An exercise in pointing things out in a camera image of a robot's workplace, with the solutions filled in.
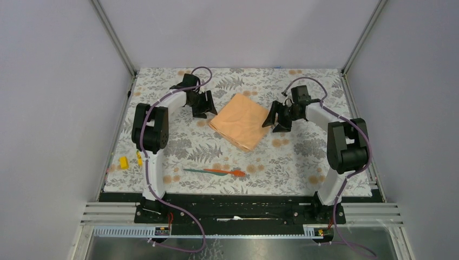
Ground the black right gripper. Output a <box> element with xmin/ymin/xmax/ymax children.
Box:
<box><xmin>261</xmin><ymin>100</ymin><xmax>301</xmax><ymax>133</ymax></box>

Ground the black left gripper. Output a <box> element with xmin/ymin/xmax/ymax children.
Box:
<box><xmin>187</xmin><ymin>90</ymin><xmax>217</xmax><ymax>118</ymax></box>

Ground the orange cloth napkin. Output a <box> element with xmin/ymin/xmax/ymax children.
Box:
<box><xmin>209</xmin><ymin>93</ymin><xmax>272</xmax><ymax>152</ymax></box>

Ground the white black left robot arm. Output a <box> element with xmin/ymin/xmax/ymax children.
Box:
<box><xmin>131</xmin><ymin>73</ymin><xmax>218</xmax><ymax>223</ymax></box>

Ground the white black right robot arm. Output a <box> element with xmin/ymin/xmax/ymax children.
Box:
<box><xmin>262</xmin><ymin>85</ymin><xmax>371</xmax><ymax>223</ymax></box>

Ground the teal plastic knife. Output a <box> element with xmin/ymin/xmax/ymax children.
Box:
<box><xmin>183</xmin><ymin>168</ymin><xmax>228</xmax><ymax>176</ymax></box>

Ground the orange plastic fork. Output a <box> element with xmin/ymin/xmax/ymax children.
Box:
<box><xmin>204</xmin><ymin>169</ymin><xmax>246</xmax><ymax>177</ymax></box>

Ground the yellow toy block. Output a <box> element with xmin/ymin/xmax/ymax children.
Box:
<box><xmin>136</xmin><ymin>151</ymin><xmax>143</xmax><ymax>168</ymax></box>
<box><xmin>119</xmin><ymin>156</ymin><xmax>129</xmax><ymax>170</ymax></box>

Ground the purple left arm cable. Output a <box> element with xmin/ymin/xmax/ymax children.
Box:
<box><xmin>140</xmin><ymin>67</ymin><xmax>213</xmax><ymax>253</ymax></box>

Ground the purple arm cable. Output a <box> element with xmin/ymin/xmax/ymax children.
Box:
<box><xmin>140</xmin><ymin>67</ymin><xmax>213</xmax><ymax>253</ymax></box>
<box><xmin>281</xmin><ymin>77</ymin><xmax>378</xmax><ymax>259</ymax></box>

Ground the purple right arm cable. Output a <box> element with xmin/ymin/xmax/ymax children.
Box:
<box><xmin>281</xmin><ymin>77</ymin><xmax>378</xmax><ymax>259</ymax></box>

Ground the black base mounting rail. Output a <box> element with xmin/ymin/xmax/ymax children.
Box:
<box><xmin>84</xmin><ymin>193</ymin><xmax>381</xmax><ymax>236</ymax></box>

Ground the right aluminium frame post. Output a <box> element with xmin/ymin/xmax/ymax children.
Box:
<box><xmin>341</xmin><ymin>0</ymin><xmax>389</xmax><ymax>75</ymax></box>

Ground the aluminium frame post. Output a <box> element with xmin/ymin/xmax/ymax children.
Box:
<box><xmin>341</xmin><ymin>0</ymin><xmax>389</xmax><ymax>75</ymax></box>
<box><xmin>89</xmin><ymin>0</ymin><xmax>137</xmax><ymax>78</ymax></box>

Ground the left aluminium frame post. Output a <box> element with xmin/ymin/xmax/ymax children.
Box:
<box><xmin>89</xmin><ymin>0</ymin><xmax>137</xmax><ymax>78</ymax></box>

